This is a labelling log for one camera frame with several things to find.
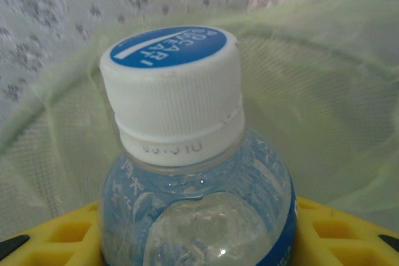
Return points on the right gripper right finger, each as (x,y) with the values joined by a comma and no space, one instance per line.
(339,238)

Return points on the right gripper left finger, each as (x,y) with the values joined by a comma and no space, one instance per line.
(56,241)

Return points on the blue labelled clear plastic bottle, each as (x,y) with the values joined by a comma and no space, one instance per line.
(174,107)

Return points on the green mesh bin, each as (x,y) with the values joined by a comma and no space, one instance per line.
(327,107)

